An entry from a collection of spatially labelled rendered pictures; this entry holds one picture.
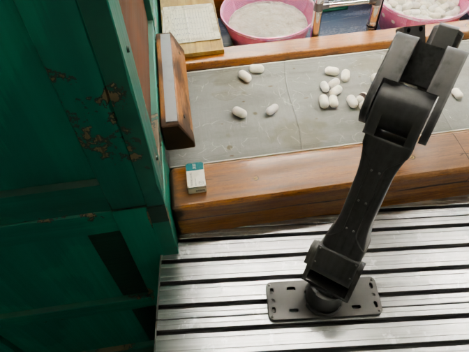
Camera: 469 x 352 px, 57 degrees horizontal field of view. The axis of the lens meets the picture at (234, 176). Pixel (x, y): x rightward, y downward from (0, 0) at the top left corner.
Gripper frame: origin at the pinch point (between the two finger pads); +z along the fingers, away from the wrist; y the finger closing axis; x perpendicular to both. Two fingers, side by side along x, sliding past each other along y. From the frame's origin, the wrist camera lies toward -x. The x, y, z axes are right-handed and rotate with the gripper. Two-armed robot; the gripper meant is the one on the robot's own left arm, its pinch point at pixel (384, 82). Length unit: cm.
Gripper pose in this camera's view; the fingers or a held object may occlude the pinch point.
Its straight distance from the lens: 107.5
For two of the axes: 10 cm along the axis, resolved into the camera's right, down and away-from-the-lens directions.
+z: -0.9, -1.9, 9.8
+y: -9.9, 1.2, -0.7
